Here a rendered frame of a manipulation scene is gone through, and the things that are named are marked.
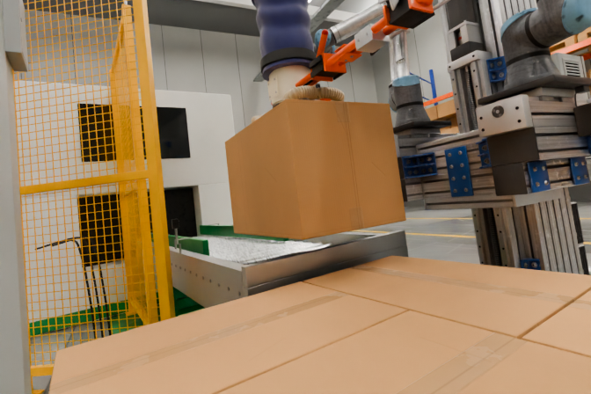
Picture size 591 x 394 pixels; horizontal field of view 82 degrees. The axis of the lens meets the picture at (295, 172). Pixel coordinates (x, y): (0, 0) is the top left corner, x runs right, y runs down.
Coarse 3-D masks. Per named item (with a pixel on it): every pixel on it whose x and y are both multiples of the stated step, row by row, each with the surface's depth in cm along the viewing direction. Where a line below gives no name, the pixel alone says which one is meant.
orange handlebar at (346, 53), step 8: (416, 0) 76; (424, 0) 75; (432, 0) 76; (376, 24) 86; (384, 24) 84; (376, 32) 88; (384, 32) 89; (352, 40) 95; (344, 48) 98; (352, 48) 96; (336, 56) 102; (344, 56) 100; (352, 56) 100; (360, 56) 101; (304, 80) 119
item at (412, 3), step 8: (400, 0) 79; (408, 0) 75; (384, 8) 82; (400, 8) 79; (408, 8) 76; (416, 8) 76; (424, 8) 77; (432, 8) 78; (384, 16) 82; (392, 16) 81; (400, 16) 78; (408, 16) 79; (416, 16) 79; (424, 16) 80; (392, 24) 82; (400, 24) 82; (408, 24) 82
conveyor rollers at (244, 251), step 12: (216, 240) 254; (228, 240) 241; (240, 240) 235; (252, 240) 222; (264, 240) 216; (216, 252) 181; (228, 252) 176; (240, 252) 177; (252, 252) 171; (264, 252) 165; (276, 252) 159; (288, 252) 153
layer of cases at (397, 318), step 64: (192, 320) 77; (256, 320) 72; (320, 320) 67; (384, 320) 64; (448, 320) 60; (512, 320) 57; (576, 320) 54; (64, 384) 53; (128, 384) 51; (192, 384) 48; (256, 384) 46; (320, 384) 44; (384, 384) 43; (448, 384) 41; (512, 384) 40; (576, 384) 38
